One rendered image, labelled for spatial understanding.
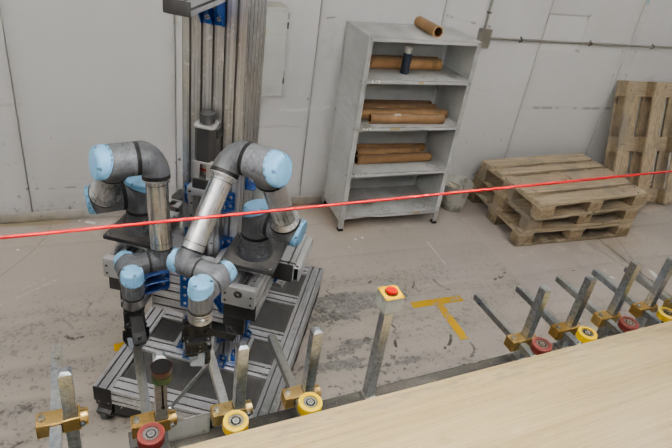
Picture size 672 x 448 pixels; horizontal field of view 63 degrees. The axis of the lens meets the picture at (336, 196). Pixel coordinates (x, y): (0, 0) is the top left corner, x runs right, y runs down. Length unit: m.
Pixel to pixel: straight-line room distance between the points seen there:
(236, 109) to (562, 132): 4.09
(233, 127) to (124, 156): 0.52
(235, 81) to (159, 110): 2.00
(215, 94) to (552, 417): 1.69
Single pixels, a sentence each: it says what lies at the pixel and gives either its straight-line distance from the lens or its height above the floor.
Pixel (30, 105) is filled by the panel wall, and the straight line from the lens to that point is 4.15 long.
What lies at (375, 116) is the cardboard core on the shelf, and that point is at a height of 0.96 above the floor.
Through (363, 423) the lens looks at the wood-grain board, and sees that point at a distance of 1.93.
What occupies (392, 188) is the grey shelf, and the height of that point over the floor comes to 0.14.
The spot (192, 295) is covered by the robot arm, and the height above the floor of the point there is 1.29.
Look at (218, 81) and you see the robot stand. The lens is 2.19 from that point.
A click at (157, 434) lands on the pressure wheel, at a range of 1.87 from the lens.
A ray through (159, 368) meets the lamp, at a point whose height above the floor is 1.14.
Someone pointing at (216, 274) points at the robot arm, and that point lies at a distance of 1.76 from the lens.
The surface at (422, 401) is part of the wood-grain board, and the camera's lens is 2.04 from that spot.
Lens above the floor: 2.39
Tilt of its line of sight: 29 degrees down
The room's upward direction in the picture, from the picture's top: 9 degrees clockwise
